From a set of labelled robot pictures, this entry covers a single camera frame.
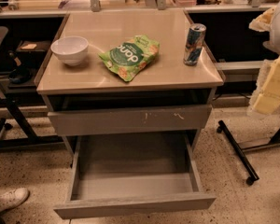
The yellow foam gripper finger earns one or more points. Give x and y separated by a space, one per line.
262 22
266 97

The blue silver redbull can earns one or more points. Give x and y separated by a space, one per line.
194 43

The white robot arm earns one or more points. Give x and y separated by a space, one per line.
272 44

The grey top drawer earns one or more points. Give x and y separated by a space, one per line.
130 120

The grey drawer cabinet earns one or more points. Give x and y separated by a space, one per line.
133 79

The open middle drawer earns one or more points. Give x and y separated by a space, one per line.
133 173

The black wheeled stand base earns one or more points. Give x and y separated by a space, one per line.
241 148

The green snack chip bag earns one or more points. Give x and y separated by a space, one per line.
131 57

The white ceramic bowl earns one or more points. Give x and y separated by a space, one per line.
70 50

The white sneaker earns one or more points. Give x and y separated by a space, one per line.
13 198

